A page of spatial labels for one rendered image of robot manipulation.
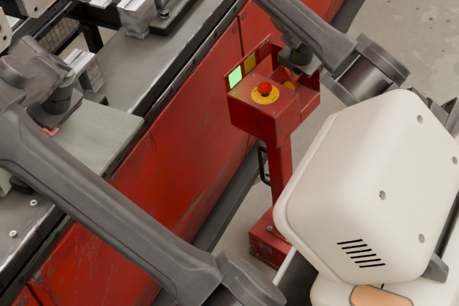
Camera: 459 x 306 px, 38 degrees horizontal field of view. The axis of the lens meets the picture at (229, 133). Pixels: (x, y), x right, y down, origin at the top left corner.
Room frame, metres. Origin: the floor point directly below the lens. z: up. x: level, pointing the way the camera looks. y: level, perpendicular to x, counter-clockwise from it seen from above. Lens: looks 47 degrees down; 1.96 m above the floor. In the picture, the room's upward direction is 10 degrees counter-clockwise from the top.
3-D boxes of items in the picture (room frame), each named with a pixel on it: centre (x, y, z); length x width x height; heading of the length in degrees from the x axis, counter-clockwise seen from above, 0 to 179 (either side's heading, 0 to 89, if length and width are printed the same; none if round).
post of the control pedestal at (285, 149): (1.26, -0.13, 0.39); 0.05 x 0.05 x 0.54; 44
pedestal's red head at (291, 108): (1.26, -0.13, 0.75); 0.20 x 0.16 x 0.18; 134
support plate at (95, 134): (0.98, 0.33, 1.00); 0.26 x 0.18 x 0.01; 55
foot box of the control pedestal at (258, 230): (1.24, -0.15, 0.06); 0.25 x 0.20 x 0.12; 44
